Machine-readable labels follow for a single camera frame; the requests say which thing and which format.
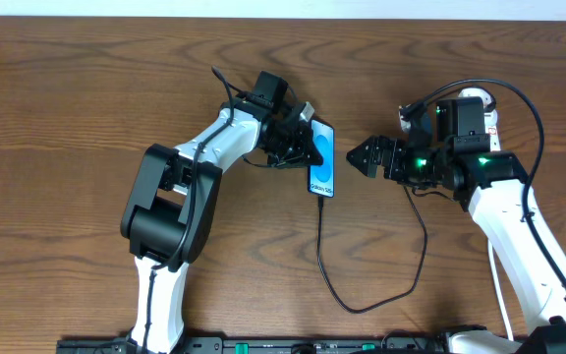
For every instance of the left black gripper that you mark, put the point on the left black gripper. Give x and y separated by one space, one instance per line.
292 143

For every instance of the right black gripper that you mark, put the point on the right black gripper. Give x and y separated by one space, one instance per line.
387 158

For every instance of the blue Galaxy smartphone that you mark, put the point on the blue Galaxy smartphone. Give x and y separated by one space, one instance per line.
321 178

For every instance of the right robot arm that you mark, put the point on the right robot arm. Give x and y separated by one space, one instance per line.
462 153

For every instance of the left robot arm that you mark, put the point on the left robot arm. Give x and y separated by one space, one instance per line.
169 213

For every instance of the white USB charger plug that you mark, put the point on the white USB charger plug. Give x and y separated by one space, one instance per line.
488 99

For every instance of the white power strip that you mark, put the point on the white power strip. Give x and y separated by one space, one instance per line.
490 124

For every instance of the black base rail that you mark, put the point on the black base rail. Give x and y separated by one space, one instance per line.
400 343

